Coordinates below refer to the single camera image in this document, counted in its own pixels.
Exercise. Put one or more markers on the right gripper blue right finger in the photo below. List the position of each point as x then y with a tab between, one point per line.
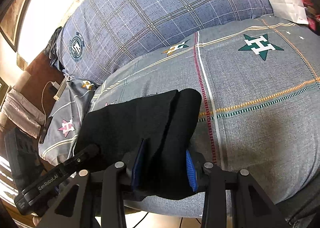
194	161

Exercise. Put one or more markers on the grey cloth on nightstand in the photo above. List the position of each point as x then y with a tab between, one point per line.
23	113

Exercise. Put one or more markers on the blue plaid pillow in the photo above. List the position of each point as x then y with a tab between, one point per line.
104	35

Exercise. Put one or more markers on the person left hand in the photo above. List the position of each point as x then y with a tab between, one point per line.
36	220

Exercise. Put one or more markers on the grey star patterned quilt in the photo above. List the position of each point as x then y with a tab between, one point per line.
259	79

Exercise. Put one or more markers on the framed bamboo painting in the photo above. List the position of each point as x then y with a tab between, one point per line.
12	21

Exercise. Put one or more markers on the black pants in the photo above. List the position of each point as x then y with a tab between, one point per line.
165	121

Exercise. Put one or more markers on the red shiny fabric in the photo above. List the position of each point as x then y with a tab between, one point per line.
312	16

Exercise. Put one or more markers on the white power bank charger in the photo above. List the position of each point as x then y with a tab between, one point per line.
54	86

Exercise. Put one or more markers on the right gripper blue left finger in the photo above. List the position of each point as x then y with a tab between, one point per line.
134	163

